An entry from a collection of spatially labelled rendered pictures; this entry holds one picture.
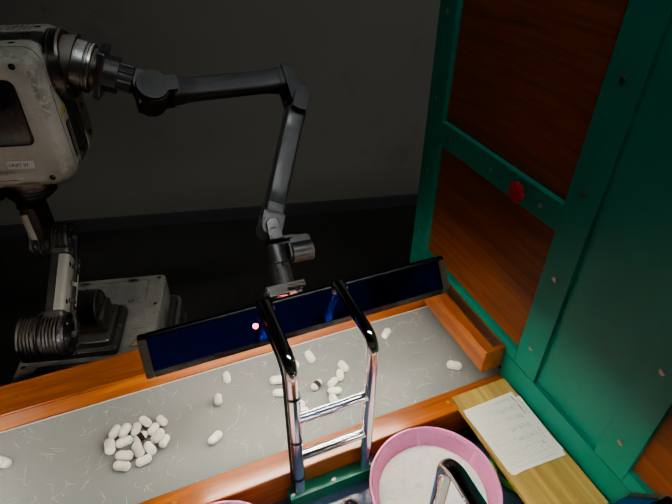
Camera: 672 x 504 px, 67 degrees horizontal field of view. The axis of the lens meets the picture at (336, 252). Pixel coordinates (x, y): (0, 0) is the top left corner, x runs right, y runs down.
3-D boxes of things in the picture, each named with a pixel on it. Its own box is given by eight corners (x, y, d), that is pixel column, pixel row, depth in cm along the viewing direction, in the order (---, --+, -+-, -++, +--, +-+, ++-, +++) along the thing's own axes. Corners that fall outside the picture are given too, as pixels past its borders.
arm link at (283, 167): (283, 101, 148) (294, 82, 138) (302, 108, 149) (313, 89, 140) (252, 240, 135) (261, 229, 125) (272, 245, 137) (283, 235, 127)
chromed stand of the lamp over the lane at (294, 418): (266, 436, 122) (248, 297, 95) (343, 409, 128) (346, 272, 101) (291, 510, 108) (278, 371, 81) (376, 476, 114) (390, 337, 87)
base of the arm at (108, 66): (99, 87, 132) (104, 41, 125) (132, 96, 134) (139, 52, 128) (92, 99, 125) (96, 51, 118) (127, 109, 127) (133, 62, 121)
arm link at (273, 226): (257, 227, 136) (265, 218, 128) (297, 220, 141) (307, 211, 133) (267, 270, 134) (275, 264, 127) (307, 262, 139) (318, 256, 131)
